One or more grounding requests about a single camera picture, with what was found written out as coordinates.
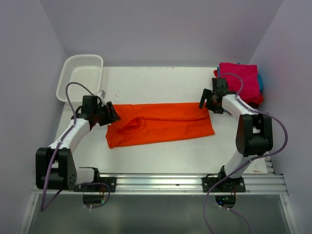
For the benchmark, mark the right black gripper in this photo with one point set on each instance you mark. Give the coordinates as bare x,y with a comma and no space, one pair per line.
206,94

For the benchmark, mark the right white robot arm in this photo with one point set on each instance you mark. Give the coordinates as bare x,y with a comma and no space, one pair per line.
254,136

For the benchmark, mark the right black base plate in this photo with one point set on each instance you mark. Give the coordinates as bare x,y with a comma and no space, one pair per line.
228,186

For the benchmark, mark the white plastic basket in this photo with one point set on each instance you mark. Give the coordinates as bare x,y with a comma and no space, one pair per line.
81,75

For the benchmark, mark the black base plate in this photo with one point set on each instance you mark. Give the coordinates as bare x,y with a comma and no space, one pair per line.
228,186
97,186

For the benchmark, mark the blue folded t shirt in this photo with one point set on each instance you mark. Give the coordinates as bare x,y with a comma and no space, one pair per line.
260,82

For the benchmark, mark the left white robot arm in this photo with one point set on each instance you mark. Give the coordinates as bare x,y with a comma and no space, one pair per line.
55,166

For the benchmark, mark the magenta folded t shirt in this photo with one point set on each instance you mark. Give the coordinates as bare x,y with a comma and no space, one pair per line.
247,73

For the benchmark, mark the orange t shirt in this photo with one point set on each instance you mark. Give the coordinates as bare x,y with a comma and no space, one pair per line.
160,122

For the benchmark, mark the dark red folded t shirt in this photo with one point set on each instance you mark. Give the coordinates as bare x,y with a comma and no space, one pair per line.
253,105

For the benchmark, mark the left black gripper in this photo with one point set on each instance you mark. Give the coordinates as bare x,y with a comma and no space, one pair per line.
111,115

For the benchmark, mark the aluminium mounting rail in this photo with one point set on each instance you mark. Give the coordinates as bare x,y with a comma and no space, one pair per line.
191,184

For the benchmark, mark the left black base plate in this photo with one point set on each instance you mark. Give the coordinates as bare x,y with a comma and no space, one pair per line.
97,186

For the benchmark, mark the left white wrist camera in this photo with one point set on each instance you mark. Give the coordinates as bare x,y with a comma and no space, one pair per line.
101,93

